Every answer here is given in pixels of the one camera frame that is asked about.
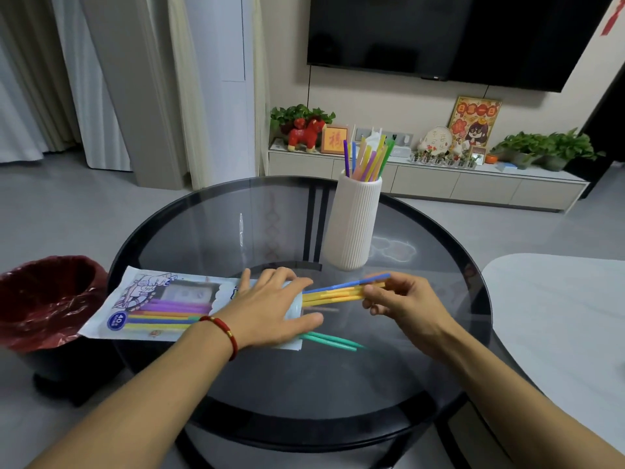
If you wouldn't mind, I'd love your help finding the person's right hand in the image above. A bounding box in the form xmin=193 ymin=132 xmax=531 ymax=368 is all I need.
xmin=362 ymin=272 xmax=460 ymax=358

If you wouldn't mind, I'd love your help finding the person's left hand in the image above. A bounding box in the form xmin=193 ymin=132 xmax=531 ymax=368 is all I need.
xmin=215 ymin=267 xmax=324 ymax=351

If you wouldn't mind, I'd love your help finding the yellow drinking straw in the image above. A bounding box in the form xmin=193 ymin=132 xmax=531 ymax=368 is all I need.
xmin=302 ymin=295 xmax=366 ymax=308
xmin=302 ymin=283 xmax=386 ymax=301

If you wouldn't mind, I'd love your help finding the blue drinking straw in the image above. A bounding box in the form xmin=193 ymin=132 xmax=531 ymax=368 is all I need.
xmin=302 ymin=273 xmax=392 ymax=295

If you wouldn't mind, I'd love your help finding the white plastic straw packet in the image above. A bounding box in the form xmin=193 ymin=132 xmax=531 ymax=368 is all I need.
xmin=78 ymin=266 xmax=305 ymax=351

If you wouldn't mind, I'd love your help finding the person's left forearm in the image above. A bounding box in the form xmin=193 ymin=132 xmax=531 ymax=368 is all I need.
xmin=27 ymin=321 xmax=234 ymax=469

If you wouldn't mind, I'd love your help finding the person's right forearm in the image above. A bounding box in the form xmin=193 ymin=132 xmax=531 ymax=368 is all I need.
xmin=429 ymin=319 xmax=625 ymax=469

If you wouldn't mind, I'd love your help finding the green drinking straw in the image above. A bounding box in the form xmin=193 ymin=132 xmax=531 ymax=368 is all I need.
xmin=305 ymin=331 xmax=367 ymax=349
xmin=298 ymin=335 xmax=358 ymax=352

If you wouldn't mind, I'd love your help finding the round dark glass table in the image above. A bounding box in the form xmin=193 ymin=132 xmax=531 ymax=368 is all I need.
xmin=106 ymin=176 xmax=494 ymax=469

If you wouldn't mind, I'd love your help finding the white ribbed vase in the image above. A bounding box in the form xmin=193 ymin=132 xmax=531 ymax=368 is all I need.
xmin=322 ymin=169 xmax=383 ymax=272

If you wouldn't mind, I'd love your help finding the bundle of wrapped pastel straws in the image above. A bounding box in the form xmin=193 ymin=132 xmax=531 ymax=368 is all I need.
xmin=123 ymin=299 xmax=214 ymax=332

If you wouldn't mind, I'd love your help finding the bunch of colourful upright straws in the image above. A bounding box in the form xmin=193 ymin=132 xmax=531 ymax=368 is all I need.
xmin=342 ymin=135 xmax=396 ymax=183

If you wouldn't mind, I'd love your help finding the long beige media cabinet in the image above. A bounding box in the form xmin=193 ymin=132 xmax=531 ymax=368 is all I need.
xmin=267 ymin=139 xmax=590 ymax=213

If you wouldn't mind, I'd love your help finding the row of tiny potted plants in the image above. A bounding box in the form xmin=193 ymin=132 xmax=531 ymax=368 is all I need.
xmin=410 ymin=149 xmax=479 ymax=170

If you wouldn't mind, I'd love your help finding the red horse figurine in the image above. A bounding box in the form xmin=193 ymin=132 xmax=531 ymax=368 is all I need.
xmin=286 ymin=117 xmax=326 ymax=153

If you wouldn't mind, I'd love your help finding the gold framed red picture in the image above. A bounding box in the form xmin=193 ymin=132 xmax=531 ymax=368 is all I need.
xmin=320 ymin=124 xmax=350 ymax=156

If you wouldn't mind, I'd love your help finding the white round painted ornament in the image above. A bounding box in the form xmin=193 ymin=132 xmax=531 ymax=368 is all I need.
xmin=417 ymin=126 xmax=454 ymax=157

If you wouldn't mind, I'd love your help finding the leafy green potted plant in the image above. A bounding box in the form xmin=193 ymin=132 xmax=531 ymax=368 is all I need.
xmin=270 ymin=104 xmax=337 ymax=138
xmin=489 ymin=131 xmax=549 ymax=170
xmin=539 ymin=127 xmax=606 ymax=173

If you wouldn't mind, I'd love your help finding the cream curtain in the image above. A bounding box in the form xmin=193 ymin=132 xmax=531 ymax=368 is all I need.
xmin=167 ymin=0 xmax=271 ymax=191

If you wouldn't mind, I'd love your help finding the red bin liner bag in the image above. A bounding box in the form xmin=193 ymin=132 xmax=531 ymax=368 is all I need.
xmin=0 ymin=255 xmax=109 ymax=355

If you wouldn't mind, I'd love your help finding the cartoon poster board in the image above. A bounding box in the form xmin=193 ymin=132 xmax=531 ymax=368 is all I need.
xmin=447 ymin=96 xmax=503 ymax=152

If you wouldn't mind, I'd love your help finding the white sheer curtain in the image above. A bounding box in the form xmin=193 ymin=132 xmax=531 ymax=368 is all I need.
xmin=50 ymin=0 xmax=133 ymax=172

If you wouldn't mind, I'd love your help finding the black flat television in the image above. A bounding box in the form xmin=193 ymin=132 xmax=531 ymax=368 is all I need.
xmin=307 ymin=0 xmax=617 ymax=93

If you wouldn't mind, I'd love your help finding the beige pleated curtain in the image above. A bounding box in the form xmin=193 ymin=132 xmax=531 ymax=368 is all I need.
xmin=0 ymin=0 xmax=82 ymax=164

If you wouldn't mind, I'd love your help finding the red string bracelet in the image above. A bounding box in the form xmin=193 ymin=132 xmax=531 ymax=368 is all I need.
xmin=199 ymin=315 xmax=239 ymax=361

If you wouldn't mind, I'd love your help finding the grey wall socket strip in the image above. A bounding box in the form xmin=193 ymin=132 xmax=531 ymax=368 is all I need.
xmin=354 ymin=127 xmax=414 ymax=147

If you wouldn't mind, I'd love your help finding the red hanging wall decoration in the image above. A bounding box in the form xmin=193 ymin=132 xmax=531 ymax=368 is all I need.
xmin=600 ymin=0 xmax=625 ymax=37

